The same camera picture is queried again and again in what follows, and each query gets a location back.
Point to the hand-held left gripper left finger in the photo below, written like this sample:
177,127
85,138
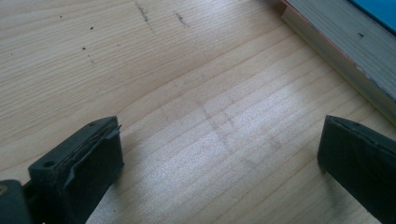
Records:
87,168

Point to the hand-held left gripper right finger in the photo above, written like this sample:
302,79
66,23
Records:
364,168

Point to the yellow book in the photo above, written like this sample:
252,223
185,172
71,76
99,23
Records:
358,77

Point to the multicoloured cover book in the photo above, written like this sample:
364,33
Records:
342,25

